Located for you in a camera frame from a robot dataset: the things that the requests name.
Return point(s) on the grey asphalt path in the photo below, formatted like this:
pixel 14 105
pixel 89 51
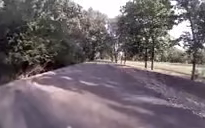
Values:
pixel 100 100

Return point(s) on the row of trees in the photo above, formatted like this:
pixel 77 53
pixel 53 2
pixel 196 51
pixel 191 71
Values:
pixel 150 26

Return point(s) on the wood of dense trees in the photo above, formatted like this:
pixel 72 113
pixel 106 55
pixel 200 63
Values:
pixel 33 40

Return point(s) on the grass field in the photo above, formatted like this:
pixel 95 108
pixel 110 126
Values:
pixel 183 68

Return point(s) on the gravel strip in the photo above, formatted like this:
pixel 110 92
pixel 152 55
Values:
pixel 186 91

